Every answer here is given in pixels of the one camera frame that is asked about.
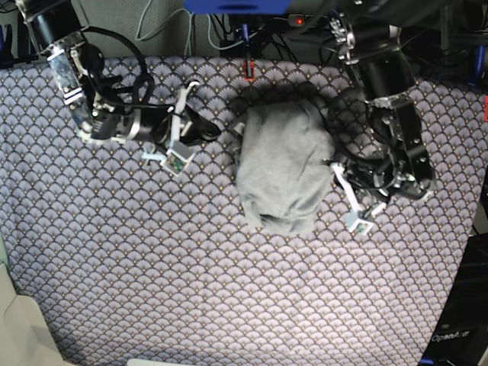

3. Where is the black OpenArm box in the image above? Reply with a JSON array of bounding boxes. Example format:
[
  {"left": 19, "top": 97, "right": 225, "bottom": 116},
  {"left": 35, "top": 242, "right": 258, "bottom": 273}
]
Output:
[{"left": 419, "top": 234, "right": 488, "bottom": 365}]

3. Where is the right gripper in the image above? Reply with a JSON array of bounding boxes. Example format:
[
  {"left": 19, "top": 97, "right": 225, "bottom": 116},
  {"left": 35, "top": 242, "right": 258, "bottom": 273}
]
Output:
[{"left": 142, "top": 81, "right": 221, "bottom": 176}]

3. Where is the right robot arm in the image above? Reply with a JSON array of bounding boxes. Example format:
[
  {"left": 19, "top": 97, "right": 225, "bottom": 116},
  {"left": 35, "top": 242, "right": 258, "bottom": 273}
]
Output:
[{"left": 15, "top": 1, "right": 221, "bottom": 175}]

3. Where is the orange-tipped table clamp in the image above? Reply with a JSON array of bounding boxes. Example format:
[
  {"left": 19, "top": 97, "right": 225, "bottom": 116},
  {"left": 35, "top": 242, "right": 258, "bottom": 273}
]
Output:
[{"left": 241, "top": 24, "right": 255, "bottom": 81}]

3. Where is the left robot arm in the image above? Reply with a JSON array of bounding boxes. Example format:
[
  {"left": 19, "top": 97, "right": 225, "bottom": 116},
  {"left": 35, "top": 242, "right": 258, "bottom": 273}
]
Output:
[{"left": 329, "top": 1, "right": 435, "bottom": 235}]

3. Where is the black power strip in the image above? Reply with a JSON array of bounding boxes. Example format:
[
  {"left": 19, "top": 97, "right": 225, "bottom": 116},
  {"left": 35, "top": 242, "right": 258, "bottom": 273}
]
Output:
[{"left": 287, "top": 14, "right": 317, "bottom": 28}]

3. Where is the blue clamp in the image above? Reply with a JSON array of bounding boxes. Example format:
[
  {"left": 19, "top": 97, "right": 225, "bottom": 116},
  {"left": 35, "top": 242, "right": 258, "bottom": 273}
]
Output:
[
  {"left": 470, "top": 45, "right": 486, "bottom": 85},
  {"left": 1, "top": 21, "right": 39, "bottom": 69}
]

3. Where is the blue clamp at right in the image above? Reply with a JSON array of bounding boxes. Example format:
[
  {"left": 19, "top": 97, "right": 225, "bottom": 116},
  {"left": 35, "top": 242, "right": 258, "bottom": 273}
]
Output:
[{"left": 470, "top": 45, "right": 486, "bottom": 85}]

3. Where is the red clamp pad right edge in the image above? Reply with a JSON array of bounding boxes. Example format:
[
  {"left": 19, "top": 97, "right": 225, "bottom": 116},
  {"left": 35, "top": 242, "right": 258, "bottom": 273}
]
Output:
[{"left": 483, "top": 95, "right": 488, "bottom": 122}]

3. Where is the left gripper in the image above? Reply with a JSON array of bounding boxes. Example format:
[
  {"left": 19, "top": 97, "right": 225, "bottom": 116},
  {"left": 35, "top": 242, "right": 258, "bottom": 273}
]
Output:
[{"left": 330, "top": 162, "right": 387, "bottom": 234}]

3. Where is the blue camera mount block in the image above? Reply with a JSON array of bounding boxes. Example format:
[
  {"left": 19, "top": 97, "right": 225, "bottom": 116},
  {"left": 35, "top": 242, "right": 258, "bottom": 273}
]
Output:
[{"left": 184, "top": 0, "right": 291, "bottom": 14}]

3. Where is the fan-patterned tablecloth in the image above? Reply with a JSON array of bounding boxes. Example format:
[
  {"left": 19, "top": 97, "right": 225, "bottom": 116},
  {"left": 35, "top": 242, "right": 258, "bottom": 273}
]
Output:
[{"left": 1, "top": 57, "right": 487, "bottom": 365}]

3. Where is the beige chair at corner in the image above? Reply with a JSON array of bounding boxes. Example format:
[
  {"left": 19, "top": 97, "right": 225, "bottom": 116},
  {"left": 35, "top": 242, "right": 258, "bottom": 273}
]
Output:
[{"left": 1, "top": 245, "right": 68, "bottom": 365}]

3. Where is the grey T-shirt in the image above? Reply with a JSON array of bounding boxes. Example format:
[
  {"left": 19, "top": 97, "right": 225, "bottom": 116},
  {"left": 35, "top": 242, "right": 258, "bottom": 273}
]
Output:
[{"left": 234, "top": 100, "right": 335, "bottom": 236}]

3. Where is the blue clamp at left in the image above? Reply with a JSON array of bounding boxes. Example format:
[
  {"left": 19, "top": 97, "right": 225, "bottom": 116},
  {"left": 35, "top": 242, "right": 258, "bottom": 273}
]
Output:
[{"left": 1, "top": 21, "right": 39, "bottom": 69}]

